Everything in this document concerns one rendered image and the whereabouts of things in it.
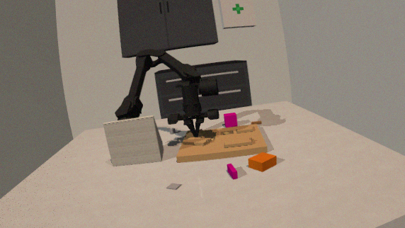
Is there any magenta rectangular bar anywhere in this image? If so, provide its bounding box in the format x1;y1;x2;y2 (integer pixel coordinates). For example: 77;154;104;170
227;164;238;179

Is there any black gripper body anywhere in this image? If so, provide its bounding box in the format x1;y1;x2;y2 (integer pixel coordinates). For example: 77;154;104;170
168;97;219;125

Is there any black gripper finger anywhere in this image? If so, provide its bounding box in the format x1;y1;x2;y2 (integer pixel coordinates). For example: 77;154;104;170
195;120;204;137
184;120;196;137

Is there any magenta block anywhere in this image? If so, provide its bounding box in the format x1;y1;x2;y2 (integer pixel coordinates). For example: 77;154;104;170
224;113;237;127

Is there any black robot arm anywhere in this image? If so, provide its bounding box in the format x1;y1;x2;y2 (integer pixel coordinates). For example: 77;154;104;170
115;49;219;120

